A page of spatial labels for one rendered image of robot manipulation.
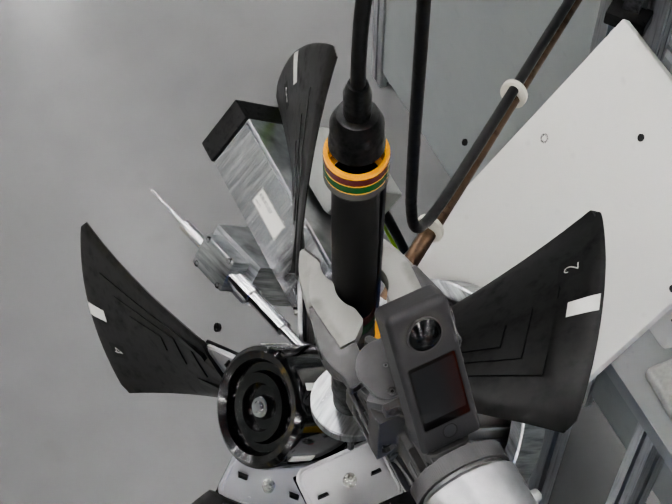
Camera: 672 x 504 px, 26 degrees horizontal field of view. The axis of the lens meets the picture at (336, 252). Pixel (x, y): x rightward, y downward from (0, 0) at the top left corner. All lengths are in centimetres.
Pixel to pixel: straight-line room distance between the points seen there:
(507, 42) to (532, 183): 96
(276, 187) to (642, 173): 42
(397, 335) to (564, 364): 29
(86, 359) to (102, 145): 51
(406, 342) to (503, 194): 63
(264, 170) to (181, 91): 155
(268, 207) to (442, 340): 70
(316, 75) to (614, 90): 31
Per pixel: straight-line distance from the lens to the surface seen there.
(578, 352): 121
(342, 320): 105
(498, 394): 123
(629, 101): 149
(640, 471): 221
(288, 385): 137
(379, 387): 102
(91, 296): 167
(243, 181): 167
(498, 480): 99
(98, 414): 279
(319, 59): 139
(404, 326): 95
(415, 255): 121
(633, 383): 185
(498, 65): 255
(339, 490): 140
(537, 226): 154
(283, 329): 156
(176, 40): 328
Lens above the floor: 247
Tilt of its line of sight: 58 degrees down
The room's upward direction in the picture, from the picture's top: straight up
